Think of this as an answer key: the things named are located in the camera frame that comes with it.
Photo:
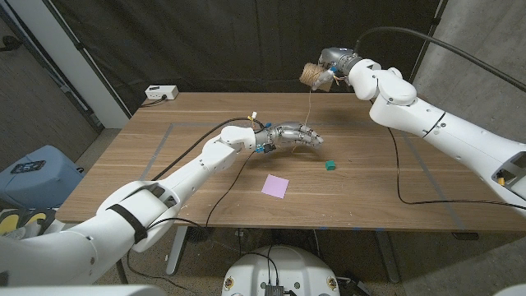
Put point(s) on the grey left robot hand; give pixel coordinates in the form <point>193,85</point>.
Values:
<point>289,135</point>

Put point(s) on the jute twine spool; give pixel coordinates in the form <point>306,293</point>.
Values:
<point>311,74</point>

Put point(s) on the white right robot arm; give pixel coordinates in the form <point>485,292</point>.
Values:
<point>431,119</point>

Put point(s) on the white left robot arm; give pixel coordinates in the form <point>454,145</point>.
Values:
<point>123,222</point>

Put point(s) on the small green block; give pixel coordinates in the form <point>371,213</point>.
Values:
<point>330,165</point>

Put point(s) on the purple sticky note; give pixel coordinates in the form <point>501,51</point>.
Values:
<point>275,186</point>

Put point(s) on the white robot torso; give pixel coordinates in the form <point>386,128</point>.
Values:
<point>283,267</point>

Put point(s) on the white power outlet box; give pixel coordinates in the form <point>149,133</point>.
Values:
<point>161,92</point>

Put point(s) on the grey table leg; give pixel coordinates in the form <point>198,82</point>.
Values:
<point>176,251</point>
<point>386,255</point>

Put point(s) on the grey torso connector box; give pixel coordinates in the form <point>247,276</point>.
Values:
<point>274,290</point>

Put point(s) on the blue-grey storage bin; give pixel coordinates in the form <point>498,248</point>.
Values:
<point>41,189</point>

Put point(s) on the black shoe yellow insole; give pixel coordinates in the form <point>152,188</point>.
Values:
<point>36,218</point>
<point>9,223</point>

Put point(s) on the grey sneaker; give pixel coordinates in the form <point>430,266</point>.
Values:
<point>16,233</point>

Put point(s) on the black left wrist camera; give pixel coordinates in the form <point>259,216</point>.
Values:
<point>268,148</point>

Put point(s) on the black backdrop frame pole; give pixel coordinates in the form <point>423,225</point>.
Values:
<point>427,41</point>
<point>81,49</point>

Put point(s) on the black wall knob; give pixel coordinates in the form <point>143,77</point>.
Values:
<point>10,42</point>

